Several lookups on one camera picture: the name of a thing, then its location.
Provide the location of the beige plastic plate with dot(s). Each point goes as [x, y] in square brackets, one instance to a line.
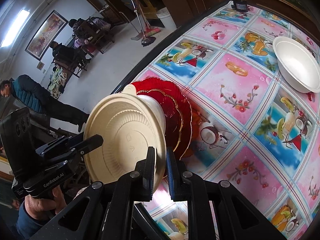
[128, 127]

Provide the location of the seated person dark clothes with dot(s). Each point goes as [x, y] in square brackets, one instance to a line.
[72, 60]

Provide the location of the small black table device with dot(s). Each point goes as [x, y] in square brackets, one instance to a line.
[240, 5]

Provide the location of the white plastic bucket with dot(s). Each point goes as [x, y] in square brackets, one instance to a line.
[166, 18]

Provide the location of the colourful printed tablecloth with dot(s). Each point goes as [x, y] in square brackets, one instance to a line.
[249, 126]

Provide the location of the seated person patterned clothes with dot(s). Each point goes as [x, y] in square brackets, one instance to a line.
[91, 33]

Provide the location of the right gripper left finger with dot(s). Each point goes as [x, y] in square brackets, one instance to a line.
[144, 184]

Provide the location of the framed wall painting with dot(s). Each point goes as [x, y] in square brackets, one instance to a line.
[47, 32]

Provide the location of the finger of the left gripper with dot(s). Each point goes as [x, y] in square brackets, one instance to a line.
[66, 148]
[42, 185]

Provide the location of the small red glass plate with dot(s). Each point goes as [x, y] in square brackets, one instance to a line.
[173, 116]

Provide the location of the person left hand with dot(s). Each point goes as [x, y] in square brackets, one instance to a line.
[40, 208]

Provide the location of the large red wedding plate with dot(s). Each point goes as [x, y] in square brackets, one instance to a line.
[184, 106]

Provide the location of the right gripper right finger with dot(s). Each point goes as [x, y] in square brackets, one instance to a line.
[179, 185]

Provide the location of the man in teal jacket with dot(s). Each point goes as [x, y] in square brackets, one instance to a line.
[38, 99]

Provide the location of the white foam plate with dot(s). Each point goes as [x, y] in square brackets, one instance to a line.
[157, 110]

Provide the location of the white foam bowl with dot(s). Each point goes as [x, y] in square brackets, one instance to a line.
[297, 65]

